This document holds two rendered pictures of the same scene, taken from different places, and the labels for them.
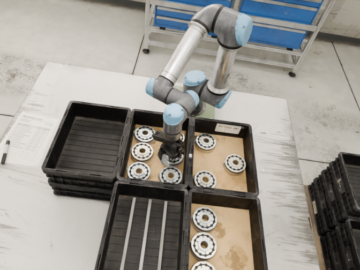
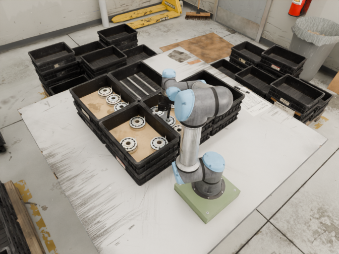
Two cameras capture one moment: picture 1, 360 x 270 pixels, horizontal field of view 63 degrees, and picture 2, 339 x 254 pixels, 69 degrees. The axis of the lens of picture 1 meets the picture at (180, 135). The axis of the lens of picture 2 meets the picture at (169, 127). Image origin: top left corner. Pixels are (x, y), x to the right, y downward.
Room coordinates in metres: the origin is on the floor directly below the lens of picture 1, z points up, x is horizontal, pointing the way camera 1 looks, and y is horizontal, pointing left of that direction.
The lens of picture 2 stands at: (1.67, -0.64, 1.98)
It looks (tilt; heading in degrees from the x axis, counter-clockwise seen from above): 47 degrees down; 143
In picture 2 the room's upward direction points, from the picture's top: 2 degrees clockwise
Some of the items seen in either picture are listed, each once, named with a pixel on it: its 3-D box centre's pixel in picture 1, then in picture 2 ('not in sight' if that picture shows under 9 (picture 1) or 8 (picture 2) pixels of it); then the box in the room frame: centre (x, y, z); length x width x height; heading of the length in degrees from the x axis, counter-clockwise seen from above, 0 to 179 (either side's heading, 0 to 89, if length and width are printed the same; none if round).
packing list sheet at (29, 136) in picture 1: (27, 137); (247, 100); (0.82, 0.78, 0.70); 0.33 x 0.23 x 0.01; 4
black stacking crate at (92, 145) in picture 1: (91, 144); (208, 96); (0.75, 0.39, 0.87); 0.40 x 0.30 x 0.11; 5
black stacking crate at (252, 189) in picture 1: (219, 160); (138, 136); (0.80, -0.21, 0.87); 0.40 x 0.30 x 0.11; 5
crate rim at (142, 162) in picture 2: (222, 154); (138, 131); (0.80, -0.21, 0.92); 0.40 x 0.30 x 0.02; 5
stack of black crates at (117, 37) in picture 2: not in sight; (119, 48); (-1.01, 0.53, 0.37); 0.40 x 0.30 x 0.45; 94
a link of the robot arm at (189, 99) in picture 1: (182, 102); (175, 89); (0.84, 0.02, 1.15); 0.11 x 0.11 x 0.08; 68
